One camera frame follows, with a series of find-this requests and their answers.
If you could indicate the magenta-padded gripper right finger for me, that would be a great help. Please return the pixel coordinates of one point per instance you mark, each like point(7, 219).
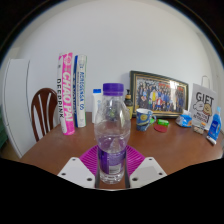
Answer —
point(146, 170)

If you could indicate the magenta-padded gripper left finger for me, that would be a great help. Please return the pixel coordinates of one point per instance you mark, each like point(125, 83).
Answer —
point(78, 170)

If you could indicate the clear purple-capped water bottle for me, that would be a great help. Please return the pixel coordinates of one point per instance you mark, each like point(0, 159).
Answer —
point(112, 133)

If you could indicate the flat round red coaster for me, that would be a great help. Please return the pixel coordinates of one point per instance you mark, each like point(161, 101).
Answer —
point(160, 128)

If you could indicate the blue yellow painted mug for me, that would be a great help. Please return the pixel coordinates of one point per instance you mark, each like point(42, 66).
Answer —
point(143, 120)

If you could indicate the small brown snack pack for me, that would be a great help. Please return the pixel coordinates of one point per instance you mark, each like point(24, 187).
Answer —
point(198, 129)

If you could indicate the white blue-capped lotion bottle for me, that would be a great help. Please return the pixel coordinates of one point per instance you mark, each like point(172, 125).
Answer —
point(96, 103)

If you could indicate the brown wooden chair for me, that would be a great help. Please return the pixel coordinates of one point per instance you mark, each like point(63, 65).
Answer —
point(38, 110)

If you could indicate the small orange white box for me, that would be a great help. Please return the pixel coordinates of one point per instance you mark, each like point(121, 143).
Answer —
point(203, 125)

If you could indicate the pink cardboard tube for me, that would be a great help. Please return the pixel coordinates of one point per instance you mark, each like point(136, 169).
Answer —
point(66, 96)

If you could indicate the framed group photo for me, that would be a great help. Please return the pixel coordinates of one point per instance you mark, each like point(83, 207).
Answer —
point(160, 95)

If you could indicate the white green cardboard tube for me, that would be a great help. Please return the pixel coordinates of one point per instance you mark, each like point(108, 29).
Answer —
point(80, 91)

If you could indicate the blue detergent bottle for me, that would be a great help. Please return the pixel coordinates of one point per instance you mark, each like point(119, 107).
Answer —
point(215, 126)

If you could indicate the white paper gift bag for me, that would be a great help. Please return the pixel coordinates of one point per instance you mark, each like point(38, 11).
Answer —
point(203, 103)

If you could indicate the white panel board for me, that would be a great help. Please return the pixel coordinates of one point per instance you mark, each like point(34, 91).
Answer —
point(15, 106)

